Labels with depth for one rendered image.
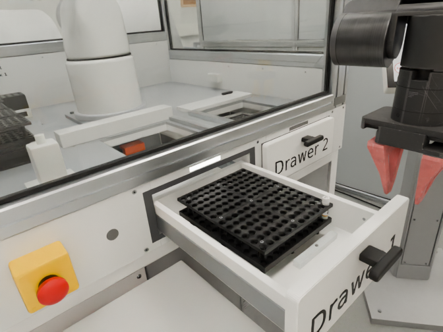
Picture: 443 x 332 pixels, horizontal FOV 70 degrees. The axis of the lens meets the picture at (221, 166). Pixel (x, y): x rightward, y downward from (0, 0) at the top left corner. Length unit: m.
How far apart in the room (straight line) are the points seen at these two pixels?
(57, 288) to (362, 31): 0.49
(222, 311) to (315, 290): 0.23
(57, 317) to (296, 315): 0.42
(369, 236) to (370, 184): 1.93
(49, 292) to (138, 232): 0.18
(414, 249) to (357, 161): 0.87
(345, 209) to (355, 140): 1.74
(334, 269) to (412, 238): 1.26
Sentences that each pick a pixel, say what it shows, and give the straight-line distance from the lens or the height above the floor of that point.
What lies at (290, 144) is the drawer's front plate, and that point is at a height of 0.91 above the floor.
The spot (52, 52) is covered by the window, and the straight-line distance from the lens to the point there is 0.51.
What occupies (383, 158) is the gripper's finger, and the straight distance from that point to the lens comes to 0.40.
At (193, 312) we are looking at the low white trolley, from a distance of 0.59.
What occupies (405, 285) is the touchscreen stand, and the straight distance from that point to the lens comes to 1.77.
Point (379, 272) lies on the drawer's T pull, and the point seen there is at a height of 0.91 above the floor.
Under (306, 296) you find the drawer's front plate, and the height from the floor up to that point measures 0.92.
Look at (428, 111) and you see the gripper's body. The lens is 0.38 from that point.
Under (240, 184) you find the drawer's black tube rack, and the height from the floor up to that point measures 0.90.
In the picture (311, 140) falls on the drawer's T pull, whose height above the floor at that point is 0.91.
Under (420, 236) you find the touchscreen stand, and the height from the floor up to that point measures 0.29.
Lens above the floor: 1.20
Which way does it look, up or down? 25 degrees down
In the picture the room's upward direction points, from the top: 4 degrees counter-clockwise
